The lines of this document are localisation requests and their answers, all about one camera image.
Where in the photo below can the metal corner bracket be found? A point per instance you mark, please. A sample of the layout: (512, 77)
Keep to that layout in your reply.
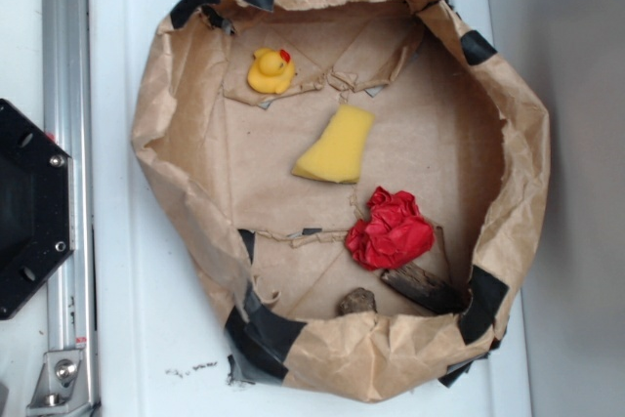
(62, 386)

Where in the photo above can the dark wooden block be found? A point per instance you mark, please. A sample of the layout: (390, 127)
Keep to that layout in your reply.
(427, 280)

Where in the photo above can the yellow rubber duck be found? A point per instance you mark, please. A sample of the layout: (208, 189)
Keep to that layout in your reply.
(271, 72)

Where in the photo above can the yellow sponge wedge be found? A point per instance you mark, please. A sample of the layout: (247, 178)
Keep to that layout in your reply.
(336, 156)

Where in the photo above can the brown paper bin liner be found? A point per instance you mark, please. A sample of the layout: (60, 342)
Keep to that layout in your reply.
(454, 125)

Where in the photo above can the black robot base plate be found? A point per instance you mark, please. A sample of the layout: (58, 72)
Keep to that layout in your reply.
(35, 209)

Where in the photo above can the crumpled red paper ball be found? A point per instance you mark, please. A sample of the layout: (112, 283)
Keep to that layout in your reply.
(395, 234)

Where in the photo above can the small brown rock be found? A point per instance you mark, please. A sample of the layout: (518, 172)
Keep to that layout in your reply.
(360, 300)

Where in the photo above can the aluminium extrusion rail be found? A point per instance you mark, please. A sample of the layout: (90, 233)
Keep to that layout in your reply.
(71, 290)

